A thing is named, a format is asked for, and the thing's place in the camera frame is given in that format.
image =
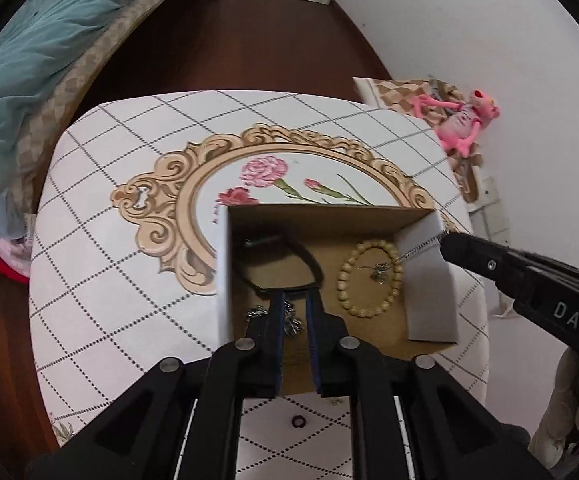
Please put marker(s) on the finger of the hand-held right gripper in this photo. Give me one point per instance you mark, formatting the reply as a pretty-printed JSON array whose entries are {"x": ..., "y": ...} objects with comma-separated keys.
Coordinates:
[{"x": 474, "y": 255}]

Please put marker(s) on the floral grid tablecloth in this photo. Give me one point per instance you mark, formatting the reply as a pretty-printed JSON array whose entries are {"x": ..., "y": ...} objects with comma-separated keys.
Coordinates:
[{"x": 119, "y": 270}]

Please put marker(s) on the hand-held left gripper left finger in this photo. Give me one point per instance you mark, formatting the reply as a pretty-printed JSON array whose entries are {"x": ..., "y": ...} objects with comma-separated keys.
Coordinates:
[{"x": 276, "y": 325}]

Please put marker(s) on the teal blanket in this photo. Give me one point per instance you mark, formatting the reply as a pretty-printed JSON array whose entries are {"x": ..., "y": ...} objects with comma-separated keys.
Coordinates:
[{"x": 34, "y": 60}]

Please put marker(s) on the small silver earring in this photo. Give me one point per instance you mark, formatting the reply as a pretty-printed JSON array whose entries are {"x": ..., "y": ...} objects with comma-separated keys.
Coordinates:
[{"x": 337, "y": 401}]

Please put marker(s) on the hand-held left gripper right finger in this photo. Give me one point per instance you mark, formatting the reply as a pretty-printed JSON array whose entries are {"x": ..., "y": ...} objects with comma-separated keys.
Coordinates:
[{"x": 314, "y": 332}]

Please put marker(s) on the white gridded panel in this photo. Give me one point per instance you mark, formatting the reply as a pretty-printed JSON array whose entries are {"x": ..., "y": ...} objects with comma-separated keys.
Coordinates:
[{"x": 494, "y": 215}]

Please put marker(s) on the person's right hand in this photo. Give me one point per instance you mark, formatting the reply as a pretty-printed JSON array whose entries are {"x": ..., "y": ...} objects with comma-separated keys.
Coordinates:
[{"x": 559, "y": 410}]

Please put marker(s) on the cardboard box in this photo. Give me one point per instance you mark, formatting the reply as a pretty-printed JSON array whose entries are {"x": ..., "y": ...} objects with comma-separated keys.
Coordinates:
[{"x": 329, "y": 225}]

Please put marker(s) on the pink plush toy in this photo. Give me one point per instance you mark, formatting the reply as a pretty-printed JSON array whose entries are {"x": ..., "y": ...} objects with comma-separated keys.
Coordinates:
[{"x": 462, "y": 122}]

